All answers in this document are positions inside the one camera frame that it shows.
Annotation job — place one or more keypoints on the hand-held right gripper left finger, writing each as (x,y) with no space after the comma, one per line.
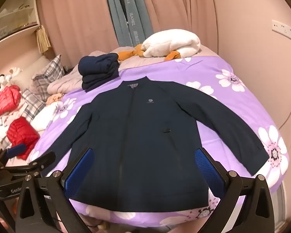
(78,172)

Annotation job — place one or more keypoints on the purple floral bedsheet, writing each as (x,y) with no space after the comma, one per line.
(174,70)

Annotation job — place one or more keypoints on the pink curtain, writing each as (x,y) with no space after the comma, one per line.
(75,17)
(172,4)

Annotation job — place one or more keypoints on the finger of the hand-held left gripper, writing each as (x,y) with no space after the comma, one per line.
(42,160)
(15,149)

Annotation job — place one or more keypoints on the folded dark navy clothes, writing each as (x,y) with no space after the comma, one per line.
(99,82)

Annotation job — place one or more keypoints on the white goose plush toy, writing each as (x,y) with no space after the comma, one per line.
(169,41)

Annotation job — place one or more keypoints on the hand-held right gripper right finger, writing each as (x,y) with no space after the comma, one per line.
(208,172)

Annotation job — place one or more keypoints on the pinkish grey quilt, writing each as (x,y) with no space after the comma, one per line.
(63,83)

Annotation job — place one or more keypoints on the white quilted garment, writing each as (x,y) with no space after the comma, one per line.
(44,116)

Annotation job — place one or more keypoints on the cream plush toy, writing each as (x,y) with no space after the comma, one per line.
(15,70)

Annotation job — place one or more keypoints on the yellow tassel fringe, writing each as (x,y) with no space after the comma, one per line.
(43,40)

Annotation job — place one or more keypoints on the red down jacket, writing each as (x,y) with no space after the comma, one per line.
(4,99)
(21,133)

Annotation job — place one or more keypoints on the grey-blue printed curtain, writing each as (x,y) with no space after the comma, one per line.
(135,17)

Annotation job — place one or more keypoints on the pale pink garment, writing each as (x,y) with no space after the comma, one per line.
(0,123)

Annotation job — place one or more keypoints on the folded blue knit sweater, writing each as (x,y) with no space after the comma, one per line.
(97,64)

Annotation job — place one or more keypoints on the white dog plush toy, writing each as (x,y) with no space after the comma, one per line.
(3,79)

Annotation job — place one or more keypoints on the cream padded headboard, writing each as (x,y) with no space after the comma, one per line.
(26,68)

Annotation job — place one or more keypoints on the white wall shelf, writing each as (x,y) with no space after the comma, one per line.
(14,32)

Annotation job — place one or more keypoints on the peach crumpled cloth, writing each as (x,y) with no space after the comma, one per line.
(54,98)

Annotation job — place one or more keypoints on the white wall socket strip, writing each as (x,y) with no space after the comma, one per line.
(285,29)

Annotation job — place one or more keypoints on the grey plaid ruffled pillow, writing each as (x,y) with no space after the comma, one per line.
(52,69)

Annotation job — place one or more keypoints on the navy zip jacket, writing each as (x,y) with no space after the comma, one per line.
(140,131)

